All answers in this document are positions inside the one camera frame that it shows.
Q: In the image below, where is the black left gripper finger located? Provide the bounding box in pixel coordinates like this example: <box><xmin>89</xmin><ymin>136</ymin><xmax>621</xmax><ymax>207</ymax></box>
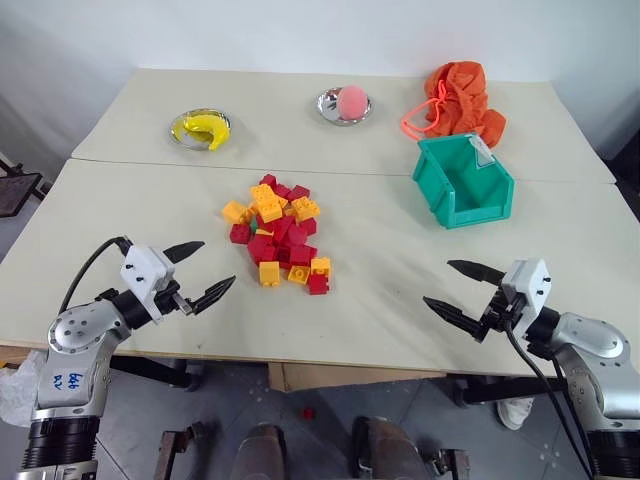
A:
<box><xmin>191</xmin><ymin>275</ymin><xmax>237</xmax><ymax>316</ymax></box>
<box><xmin>163</xmin><ymin>240</ymin><xmax>207</xmax><ymax>265</ymax></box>

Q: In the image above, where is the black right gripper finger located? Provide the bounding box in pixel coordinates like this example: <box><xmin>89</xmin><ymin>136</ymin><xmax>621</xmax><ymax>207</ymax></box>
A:
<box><xmin>446</xmin><ymin>258</ymin><xmax>507</xmax><ymax>287</ymax></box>
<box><xmin>422</xmin><ymin>295</ymin><xmax>487</xmax><ymax>344</ymax></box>

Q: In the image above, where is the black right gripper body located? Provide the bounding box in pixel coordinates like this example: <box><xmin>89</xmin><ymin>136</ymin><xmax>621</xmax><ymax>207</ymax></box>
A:
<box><xmin>478</xmin><ymin>286</ymin><xmax>527</xmax><ymax>343</ymax></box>

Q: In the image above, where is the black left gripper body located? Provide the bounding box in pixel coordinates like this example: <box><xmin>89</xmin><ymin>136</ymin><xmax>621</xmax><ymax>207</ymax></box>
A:
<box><xmin>158</xmin><ymin>279</ymin><xmax>196</xmax><ymax>317</ymax></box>

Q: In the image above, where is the green plastic storage bin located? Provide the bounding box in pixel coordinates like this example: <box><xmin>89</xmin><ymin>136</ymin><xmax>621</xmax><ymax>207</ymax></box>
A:
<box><xmin>410</xmin><ymin>131</ymin><xmax>517</xmax><ymax>230</ymax></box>

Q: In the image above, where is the white shoe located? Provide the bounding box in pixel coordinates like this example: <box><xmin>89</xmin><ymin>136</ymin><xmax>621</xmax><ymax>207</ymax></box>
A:
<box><xmin>496</xmin><ymin>396</ymin><xmax>535</xmax><ymax>432</ymax></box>

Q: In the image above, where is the clear label on bin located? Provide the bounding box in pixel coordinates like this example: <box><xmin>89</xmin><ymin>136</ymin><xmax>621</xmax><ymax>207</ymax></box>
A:
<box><xmin>468</xmin><ymin>136</ymin><xmax>497</xmax><ymax>170</ymax></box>

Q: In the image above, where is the wooden table support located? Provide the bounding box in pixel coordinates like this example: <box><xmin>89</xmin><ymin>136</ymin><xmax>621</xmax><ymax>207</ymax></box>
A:
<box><xmin>266</xmin><ymin>361</ymin><xmax>447</xmax><ymax>394</ymax></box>

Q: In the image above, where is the shiny metal bowl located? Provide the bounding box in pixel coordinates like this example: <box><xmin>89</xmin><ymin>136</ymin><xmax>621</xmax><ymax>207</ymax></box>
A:
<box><xmin>315</xmin><ymin>87</ymin><xmax>376</xmax><ymax>129</ymax></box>
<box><xmin>167</xmin><ymin>106</ymin><xmax>233</xmax><ymax>153</ymax></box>

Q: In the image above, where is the yellow toy banana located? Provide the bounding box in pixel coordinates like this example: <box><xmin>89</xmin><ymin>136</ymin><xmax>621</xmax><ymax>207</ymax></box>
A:
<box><xmin>181</xmin><ymin>113</ymin><xmax>232</xmax><ymax>152</ymax></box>

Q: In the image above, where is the white plastic bag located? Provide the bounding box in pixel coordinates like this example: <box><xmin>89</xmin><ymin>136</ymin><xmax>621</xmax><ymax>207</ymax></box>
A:
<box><xmin>0</xmin><ymin>349</ymin><xmax>42</xmax><ymax>429</ymax></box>

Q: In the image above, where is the pink toy peach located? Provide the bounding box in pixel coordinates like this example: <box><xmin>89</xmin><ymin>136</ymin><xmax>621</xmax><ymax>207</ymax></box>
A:
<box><xmin>336</xmin><ymin>84</ymin><xmax>372</xmax><ymax>121</ymax></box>

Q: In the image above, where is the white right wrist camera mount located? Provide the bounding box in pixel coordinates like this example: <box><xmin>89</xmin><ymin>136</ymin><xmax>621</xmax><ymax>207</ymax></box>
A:
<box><xmin>500</xmin><ymin>257</ymin><xmax>554</xmax><ymax>342</ymax></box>

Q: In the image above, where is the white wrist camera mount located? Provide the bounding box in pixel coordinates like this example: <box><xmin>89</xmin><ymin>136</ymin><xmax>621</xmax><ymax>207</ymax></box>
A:
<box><xmin>119</xmin><ymin>244</ymin><xmax>177</xmax><ymax>326</ymax></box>
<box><xmin>500</xmin><ymin>257</ymin><xmax>554</xmax><ymax>342</ymax></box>

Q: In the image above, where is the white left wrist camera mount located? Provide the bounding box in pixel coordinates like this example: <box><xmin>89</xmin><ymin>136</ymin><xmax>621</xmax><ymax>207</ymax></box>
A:
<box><xmin>119</xmin><ymin>244</ymin><xmax>177</xmax><ymax>326</ymax></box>

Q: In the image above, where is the black table frame bar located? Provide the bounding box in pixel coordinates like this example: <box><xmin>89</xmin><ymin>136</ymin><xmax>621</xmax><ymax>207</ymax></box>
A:
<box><xmin>448</xmin><ymin>373</ymin><xmax>567</xmax><ymax>407</ymax></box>
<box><xmin>108</xmin><ymin>354</ymin><xmax>203</xmax><ymax>392</ymax></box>

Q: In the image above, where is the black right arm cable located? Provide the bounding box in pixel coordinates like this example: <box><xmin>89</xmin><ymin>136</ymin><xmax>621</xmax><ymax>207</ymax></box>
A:
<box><xmin>503</xmin><ymin>319</ymin><xmax>602</xmax><ymax>480</ymax></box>

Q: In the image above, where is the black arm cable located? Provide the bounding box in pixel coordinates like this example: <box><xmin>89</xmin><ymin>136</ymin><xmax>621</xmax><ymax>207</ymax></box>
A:
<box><xmin>503</xmin><ymin>319</ymin><xmax>602</xmax><ymax>480</ymax></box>
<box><xmin>58</xmin><ymin>236</ymin><xmax>134</xmax><ymax>317</ymax></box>

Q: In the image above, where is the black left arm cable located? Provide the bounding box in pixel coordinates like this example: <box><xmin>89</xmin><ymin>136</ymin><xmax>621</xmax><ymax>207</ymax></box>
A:
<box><xmin>58</xmin><ymin>236</ymin><xmax>134</xmax><ymax>317</ymax></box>

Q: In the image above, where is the rusty metal bracket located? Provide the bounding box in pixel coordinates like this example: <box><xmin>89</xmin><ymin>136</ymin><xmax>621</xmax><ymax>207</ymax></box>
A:
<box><xmin>152</xmin><ymin>421</ymin><xmax>212</xmax><ymax>480</ymax></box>
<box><xmin>424</xmin><ymin>446</ymin><xmax>472</xmax><ymax>480</ymax></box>

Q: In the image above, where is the orange bag drawstring cord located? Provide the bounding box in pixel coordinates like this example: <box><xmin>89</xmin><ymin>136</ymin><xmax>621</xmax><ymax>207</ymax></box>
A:
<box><xmin>400</xmin><ymin>81</ymin><xmax>452</xmax><ymax>140</ymax></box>

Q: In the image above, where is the orange drawstring cloth bag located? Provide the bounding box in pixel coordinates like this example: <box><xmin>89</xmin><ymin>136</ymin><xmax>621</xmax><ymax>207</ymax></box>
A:
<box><xmin>422</xmin><ymin>60</ymin><xmax>509</xmax><ymax>150</ymax></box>

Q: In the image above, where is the black metal frame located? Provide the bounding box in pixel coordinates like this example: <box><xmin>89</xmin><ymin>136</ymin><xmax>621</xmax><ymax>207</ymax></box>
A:
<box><xmin>0</xmin><ymin>148</ymin><xmax>53</xmax><ymax>220</ymax></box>

